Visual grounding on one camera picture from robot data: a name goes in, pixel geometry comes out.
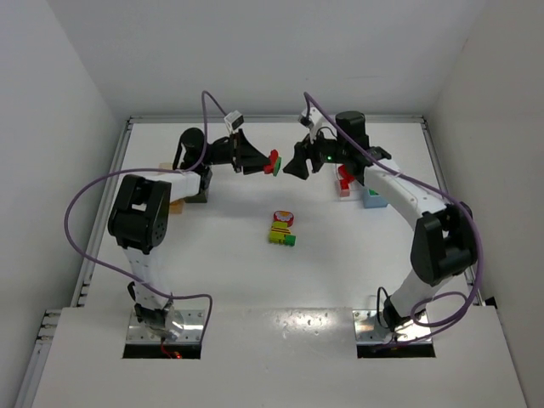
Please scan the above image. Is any red rounded lego brick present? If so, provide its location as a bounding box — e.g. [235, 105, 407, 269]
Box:
[337, 165, 354, 183]

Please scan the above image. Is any small green lego brick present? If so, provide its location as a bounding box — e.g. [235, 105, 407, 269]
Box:
[273, 156, 282, 177]

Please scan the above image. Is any red square lego brick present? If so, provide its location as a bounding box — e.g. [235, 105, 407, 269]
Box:
[263, 150, 279, 175]

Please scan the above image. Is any red flower lego brick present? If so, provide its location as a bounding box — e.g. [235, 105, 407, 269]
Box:
[273, 211, 295, 226]

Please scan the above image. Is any yellow striped lego brick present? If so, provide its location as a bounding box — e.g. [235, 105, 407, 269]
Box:
[269, 221, 291, 245]

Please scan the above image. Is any green lego brick bottom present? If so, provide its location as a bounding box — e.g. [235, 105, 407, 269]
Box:
[284, 235, 296, 247]

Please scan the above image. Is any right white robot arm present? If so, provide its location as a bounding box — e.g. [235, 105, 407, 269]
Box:
[284, 108, 477, 331]

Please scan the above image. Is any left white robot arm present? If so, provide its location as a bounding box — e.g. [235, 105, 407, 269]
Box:
[107, 127, 281, 342]

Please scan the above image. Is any clear plastic container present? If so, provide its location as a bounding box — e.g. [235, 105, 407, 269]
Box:
[336, 165, 362, 201]

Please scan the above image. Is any grey translucent container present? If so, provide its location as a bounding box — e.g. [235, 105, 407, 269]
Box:
[184, 188, 209, 204]

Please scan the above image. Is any blue plastic container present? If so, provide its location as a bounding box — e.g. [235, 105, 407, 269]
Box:
[362, 187, 388, 209]

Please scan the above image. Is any orange translucent container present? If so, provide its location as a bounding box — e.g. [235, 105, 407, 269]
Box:
[157, 162, 190, 214]

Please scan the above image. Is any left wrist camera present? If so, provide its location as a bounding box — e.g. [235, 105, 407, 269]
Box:
[224, 110, 244, 133]

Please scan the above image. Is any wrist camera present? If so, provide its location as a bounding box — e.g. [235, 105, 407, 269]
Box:
[298, 107, 325, 139]
[224, 110, 244, 133]

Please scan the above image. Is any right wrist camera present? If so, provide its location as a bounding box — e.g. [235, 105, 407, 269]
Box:
[298, 107, 325, 139]

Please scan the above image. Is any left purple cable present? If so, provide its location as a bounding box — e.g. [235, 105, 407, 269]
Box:
[63, 89, 233, 341]

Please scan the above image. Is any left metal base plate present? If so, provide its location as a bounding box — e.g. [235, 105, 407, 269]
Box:
[126, 309, 206, 346]

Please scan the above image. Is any metal base plate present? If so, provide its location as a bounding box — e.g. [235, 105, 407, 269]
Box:
[353, 309, 433, 347]
[126, 309, 206, 346]

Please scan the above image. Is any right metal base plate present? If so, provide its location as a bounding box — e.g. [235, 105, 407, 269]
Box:
[353, 309, 433, 347]

